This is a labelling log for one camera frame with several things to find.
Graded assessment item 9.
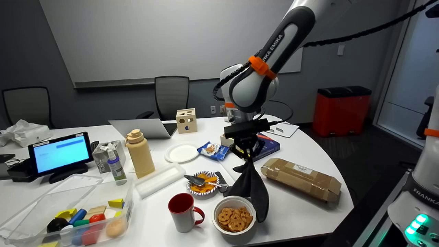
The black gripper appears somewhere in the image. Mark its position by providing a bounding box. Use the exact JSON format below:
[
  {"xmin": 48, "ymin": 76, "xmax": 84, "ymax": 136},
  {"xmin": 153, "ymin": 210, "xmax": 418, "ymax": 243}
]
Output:
[{"xmin": 232, "ymin": 135, "xmax": 266, "ymax": 173}]

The dark grey cloth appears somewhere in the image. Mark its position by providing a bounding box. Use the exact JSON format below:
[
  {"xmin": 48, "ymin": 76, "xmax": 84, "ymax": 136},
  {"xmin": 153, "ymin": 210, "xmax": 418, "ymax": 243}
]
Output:
[{"xmin": 223, "ymin": 157, "xmax": 271, "ymax": 225}]

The robot arm with green-lit base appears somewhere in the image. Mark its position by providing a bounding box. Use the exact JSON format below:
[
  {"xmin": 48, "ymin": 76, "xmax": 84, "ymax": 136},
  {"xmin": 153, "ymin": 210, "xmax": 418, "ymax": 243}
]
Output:
[{"xmin": 387, "ymin": 84, "xmax": 439, "ymax": 247}]

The blue book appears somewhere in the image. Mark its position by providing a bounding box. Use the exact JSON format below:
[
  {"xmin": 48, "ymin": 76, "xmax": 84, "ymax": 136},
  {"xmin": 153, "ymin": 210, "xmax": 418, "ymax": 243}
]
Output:
[{"xmin": 252, "ymin": 133, "xmax": 281, "ymax": 162}]

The blue snack packet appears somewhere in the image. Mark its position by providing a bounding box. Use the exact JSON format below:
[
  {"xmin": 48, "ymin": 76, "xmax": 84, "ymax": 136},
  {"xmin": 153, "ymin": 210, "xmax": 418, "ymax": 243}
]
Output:
[{"xmin": 196, "ymin": 140, "xmax": 232, "ymax": 162}]

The white flat board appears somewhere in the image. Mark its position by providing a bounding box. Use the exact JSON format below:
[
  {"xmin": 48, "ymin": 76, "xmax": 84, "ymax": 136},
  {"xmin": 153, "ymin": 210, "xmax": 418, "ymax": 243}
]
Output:
[{"xmin": 266, "ymin": 121, "xmax": 302, "ymax": 140}]

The blue patterned plate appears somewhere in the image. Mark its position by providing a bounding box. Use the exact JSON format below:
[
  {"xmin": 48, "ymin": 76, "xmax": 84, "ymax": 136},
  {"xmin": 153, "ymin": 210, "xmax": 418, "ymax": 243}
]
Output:
[{"xmin": 185, "ymin": 170, "xmax": 222, "ymax": 199}]

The brown cardboard box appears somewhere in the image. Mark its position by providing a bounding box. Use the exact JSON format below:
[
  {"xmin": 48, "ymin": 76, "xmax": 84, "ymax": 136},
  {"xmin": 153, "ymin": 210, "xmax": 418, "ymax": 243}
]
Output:
[{"xmin": 259, "ymin": 157, "xmax": 343, "ymax": 206}]

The dark grey utensil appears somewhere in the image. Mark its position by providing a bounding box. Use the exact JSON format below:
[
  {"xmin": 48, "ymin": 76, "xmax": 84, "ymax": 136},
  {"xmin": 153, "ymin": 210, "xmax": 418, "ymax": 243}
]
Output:
[{"xmin": 182, "ymin": 173, "xmax": 207, "ymax": 188}]

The white bowl of pretzel chips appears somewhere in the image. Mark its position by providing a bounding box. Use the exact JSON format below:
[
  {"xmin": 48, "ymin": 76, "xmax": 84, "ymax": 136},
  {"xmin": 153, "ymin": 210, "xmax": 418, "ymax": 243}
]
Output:
[{"xmin": 211, "ymin": 195, "xmax": 258, "ymax": 246}]

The white round plate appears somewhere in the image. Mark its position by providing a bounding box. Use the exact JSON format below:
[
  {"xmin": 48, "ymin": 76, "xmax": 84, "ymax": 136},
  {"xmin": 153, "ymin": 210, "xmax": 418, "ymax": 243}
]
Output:
[{"xmin": 164, "ymin": 143, "xmax": 200, "ymax": 165}]

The wooden cube with holes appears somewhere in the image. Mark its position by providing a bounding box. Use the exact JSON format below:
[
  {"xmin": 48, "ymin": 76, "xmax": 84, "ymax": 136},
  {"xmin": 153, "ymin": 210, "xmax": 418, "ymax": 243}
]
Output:
[{"xmin": 175, "ymin": 107, "xmax": 199, "ymax": 135}]

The red mug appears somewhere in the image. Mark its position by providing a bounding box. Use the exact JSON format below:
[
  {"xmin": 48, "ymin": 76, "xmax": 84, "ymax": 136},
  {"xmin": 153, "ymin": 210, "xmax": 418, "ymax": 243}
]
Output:
[{"xmin": 167, "ymin": 192, "xmax": 206, "ymax": 235}]

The white foam block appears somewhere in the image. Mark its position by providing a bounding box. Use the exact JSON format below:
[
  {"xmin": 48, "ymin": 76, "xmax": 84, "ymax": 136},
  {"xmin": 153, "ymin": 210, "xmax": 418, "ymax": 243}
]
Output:
[{"xmin": 134, "ymin": 163, "xmax": 186, "ymax": 200}]

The grey mesh office chair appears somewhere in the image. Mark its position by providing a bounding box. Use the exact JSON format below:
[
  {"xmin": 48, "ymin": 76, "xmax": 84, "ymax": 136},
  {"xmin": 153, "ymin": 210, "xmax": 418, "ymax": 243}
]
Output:
[
  {"xmin": 1, "ymin": 87, "xmax": 53, "ymax": 130},
  {"xmin": 136, "ymin": 74, "xmax": 192, "ymax": 122}
]

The red trash bin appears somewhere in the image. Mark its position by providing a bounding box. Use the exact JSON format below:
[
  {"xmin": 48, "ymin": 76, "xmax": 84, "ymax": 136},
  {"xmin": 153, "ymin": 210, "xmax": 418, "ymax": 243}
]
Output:
[{"xmin": 311, "ymin": 85, "xmax": 373, "ymax": 139}]

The beige plastic bottle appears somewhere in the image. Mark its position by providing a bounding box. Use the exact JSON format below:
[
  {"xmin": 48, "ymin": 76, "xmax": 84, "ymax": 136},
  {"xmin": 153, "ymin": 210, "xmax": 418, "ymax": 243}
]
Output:
[{"xmin": 125, "ymin": 128, "xmax": 156, "ymax": 180}]

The grey laptop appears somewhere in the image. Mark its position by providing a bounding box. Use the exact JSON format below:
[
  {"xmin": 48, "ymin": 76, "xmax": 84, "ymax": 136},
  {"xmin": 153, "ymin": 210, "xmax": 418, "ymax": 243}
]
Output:
[{"xmin": 108, "ymin": 117, "xmax": 178, "ymax": 140}]

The clear plastic bin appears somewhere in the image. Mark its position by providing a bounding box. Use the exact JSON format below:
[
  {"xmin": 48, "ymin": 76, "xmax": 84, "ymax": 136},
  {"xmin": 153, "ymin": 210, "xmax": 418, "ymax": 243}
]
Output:
[{"xmin": 38, "ymin": 180, "xmax": 136, "ymax": 247}]

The small spray bottle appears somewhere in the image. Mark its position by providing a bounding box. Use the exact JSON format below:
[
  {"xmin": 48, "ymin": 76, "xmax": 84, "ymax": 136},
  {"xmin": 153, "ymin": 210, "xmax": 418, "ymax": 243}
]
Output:
[{"xmin": 105, "ymin": 143, "xmax": 129, "ymax": 187}]

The yellow toy block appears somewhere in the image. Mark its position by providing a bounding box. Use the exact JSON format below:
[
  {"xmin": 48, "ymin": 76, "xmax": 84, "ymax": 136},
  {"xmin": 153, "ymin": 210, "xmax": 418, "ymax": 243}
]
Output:
[
  {"xmin": 53, "ymin": 207, "xmax": 78, "ymax": 221},
  {"xmin": 107, "ymin": 196, "xmax": 126, "ymax": 210}
]

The grey white carton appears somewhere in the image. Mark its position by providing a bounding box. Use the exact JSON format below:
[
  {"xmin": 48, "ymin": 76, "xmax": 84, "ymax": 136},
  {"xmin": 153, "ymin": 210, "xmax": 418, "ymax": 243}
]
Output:
[{"xmin": 92, "ymin": 140, "xmax": 127, "ymax": 174}]

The orange toy egg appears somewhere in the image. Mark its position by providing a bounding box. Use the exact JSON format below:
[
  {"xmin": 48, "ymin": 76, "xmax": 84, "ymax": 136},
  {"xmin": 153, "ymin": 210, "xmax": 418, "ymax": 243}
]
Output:
[{"xmin": 105, "ymin": 218, "xmax": 127, "ymax": 240}]

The tan wooden toy block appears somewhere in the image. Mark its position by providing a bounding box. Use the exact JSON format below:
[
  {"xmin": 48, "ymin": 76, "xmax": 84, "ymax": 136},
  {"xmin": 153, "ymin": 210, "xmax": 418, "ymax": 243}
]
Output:
[{"xmin": 86, "ymin": 205, "xmax": 108, "ymax": 217}]

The red toy piece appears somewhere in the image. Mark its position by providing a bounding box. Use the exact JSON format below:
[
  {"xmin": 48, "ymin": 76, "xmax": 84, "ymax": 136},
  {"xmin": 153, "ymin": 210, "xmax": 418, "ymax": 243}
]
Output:
[{"xmin": 88, "ymin": 213, "xmax": 108, "ymax": 225}]

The red toy ball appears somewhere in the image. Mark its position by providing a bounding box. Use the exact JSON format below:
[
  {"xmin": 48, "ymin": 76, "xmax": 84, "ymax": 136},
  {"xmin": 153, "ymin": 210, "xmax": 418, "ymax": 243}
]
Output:
[{"xmin": 81, "ymin": 227, "xmax": 103, "ymax": 247}]

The green toy piece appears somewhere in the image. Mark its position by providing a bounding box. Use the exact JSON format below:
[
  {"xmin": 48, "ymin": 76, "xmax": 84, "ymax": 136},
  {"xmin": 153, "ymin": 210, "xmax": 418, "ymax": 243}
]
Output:
[{"xmin": 71, "ymin": 218, "xmax": 92, "ymax": 229}]

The blue toy cylinder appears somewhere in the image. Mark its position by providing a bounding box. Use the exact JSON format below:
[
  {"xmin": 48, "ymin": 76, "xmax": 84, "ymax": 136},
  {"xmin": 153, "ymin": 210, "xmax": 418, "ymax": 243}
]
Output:
[{"xmin": 67, "ymin": 207, "xmax": 89, "ymax": 227}]

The black tablet with stand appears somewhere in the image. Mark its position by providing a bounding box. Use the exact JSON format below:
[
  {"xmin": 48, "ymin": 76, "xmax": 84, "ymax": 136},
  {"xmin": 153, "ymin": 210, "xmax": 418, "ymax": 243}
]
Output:
[{"xmin": 5, "ymin": 130, "xmax": 93, "ymax": 184}]

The black toy piece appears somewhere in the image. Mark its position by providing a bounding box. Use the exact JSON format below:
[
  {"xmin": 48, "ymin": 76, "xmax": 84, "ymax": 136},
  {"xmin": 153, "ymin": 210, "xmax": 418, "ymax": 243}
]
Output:
[{"xmin": 45, "ymin": 217, "xmax": 70, "ymax": 235}]

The clear plastic lid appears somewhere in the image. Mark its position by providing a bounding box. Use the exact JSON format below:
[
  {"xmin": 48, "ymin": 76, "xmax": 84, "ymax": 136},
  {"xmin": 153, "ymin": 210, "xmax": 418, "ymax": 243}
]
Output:
[{"xmin": 0, "ymin": 173, "xmax": 105, "ymax": 240}]

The white plastic bag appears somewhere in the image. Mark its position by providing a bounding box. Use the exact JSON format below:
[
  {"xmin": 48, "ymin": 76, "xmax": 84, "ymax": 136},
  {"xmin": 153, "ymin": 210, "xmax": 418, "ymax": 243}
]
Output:
[{"xmin": 0, "ymin": 118, "xmax": 51, "ymax": 150}]

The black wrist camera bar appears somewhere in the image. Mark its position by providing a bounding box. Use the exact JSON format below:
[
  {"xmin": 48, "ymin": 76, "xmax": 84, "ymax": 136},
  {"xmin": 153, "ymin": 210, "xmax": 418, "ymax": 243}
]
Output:
[{"xmin": 222, "ymin": 118, "xmax": 271, "ymax": 140}]

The wall whiteboard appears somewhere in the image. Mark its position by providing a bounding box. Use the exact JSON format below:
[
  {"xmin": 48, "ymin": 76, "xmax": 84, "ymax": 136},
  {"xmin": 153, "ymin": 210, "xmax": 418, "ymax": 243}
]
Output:
[{"xmin": 38, "ymin": 0, "xmax": 304, "ymax": 89}]

